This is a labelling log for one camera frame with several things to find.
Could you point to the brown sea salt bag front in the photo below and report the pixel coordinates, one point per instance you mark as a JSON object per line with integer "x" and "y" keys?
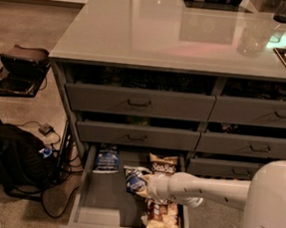
{"x": 161, "y": 214}

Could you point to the middle right drawer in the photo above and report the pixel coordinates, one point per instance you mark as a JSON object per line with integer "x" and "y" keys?
{"x": 254, "y": 146}

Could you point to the brown sea salt bag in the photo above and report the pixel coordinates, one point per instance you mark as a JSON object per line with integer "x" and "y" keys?
{"x": 161, "y": 214}
{"x": 165, "y": 165}

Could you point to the brown sea salt bag rear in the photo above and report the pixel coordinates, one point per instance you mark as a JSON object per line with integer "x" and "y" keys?
{"x": 165, "y": 165}

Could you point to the bottom right drawer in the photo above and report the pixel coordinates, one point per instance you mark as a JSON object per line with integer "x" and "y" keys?
{"x": 223, "y": 169}

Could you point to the black office chair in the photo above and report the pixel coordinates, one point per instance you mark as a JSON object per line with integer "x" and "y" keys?
{"x": 23, "y": 71}

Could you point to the black power adapter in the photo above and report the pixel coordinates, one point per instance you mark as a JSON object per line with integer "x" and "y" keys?
{"x": 45, "y": 129}

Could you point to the blue chip bag front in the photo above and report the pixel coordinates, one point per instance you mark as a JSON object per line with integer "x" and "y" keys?
{"x": 134, "y": 182}

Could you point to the top right drawer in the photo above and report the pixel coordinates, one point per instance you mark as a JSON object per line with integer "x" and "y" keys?
{"x": 249, "y": 112}

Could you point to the black backpack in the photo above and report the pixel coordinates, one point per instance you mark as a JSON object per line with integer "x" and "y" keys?
{"x": 23, "y": 160}

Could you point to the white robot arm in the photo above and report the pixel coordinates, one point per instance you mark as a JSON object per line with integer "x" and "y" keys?
{"x": 262, "y": 198}

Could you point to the grey drawer cabinet counter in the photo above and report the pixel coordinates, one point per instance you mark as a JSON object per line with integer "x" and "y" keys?
{"x": 164, "y": 45}

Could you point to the middle left drawer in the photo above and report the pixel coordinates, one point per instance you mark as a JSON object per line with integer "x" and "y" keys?
{"x": 138, "y": 135}

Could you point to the blue chip bag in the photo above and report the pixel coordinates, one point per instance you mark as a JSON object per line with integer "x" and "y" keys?
{"x": 134, "y": 182}
{"x": 107, "y": 159}

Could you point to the blue chip bag rear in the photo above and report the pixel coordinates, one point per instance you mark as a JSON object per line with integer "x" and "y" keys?
{"x": 107, "y": 159}

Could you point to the top left drawer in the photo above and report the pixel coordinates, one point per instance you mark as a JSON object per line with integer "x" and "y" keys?
{"x": 118, "y": 100}

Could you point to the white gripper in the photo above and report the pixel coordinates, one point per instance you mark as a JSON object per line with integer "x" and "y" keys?
{"x": 156, "y": 185}

